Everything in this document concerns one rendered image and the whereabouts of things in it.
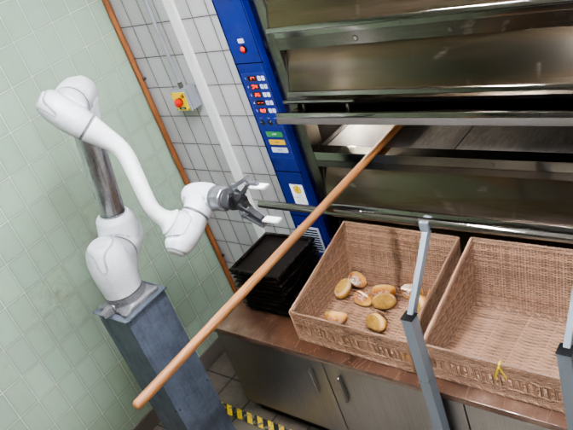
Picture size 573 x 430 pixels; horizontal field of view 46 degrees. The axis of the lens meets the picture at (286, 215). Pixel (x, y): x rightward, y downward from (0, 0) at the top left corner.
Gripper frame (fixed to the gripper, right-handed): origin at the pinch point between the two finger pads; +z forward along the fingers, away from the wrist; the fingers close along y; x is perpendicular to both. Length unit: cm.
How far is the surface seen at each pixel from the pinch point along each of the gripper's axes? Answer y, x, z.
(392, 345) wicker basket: 62, -5, 28
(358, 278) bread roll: 67, -40, -10
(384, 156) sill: 14, -55, 10
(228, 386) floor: 132, -10, -93
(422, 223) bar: 14, -17, 45
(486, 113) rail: -12, -41, 61
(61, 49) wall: -52, -24, -115
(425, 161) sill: 16, -55, 27
